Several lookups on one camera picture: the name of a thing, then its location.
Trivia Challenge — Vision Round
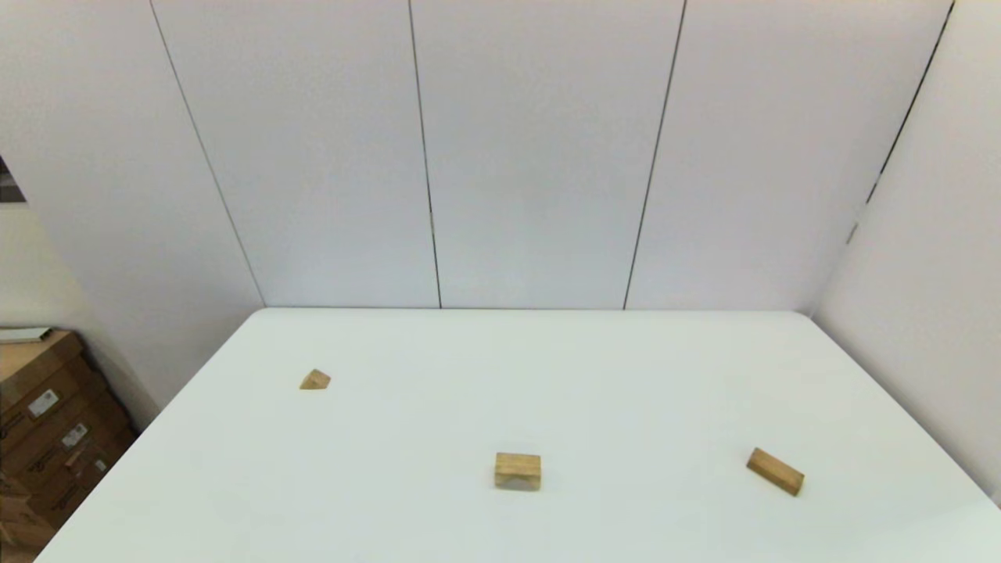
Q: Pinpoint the arched wooden building block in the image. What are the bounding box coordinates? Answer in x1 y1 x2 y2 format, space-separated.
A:
493 452 543 493

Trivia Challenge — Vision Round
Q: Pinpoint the rectangular wooden building block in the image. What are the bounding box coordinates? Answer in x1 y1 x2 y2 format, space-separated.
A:
746 446 805 497

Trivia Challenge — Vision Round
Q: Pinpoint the brown cardboard box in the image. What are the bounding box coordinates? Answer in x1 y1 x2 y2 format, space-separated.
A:
16 438 140 533
0 330 106 439
0 403 130 489
0 489 62 563

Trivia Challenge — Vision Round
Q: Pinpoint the dark wall panel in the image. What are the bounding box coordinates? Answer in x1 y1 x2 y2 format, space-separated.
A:
0 155 27 204

